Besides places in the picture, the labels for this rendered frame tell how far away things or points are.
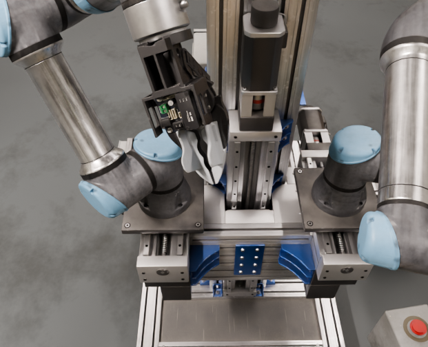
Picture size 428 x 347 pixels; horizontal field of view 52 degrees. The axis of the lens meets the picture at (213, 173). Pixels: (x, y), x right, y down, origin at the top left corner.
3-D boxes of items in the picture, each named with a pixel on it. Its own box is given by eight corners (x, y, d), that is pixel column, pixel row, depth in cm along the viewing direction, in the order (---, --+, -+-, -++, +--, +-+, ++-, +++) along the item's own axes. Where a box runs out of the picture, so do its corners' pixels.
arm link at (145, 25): (137, 10, 59) (192, -10, 56) (148, 44, 60) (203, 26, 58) (112, 12, 52) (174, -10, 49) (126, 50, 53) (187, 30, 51)
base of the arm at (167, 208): (140, 177, 129) (136, 154, 122) (191, 177, 130) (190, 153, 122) (135, 219, 119) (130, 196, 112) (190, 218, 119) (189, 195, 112)
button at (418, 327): (420, 321, 112) (422, 317, 111) (427, 336, 109) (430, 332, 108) (404, 323, 112) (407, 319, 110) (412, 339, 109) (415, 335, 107)
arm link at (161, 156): (193, 174, 117) (191, 137, 107) (155, 202, 111) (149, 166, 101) (163, 151, 123) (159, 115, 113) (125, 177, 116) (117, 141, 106)
